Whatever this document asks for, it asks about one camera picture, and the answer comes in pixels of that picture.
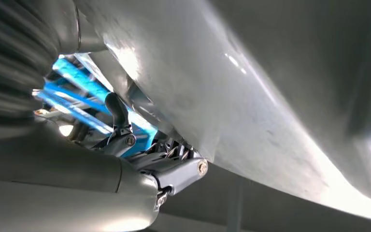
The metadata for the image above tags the blue metal shelf rack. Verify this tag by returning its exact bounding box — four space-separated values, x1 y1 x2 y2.
33 58 159 158

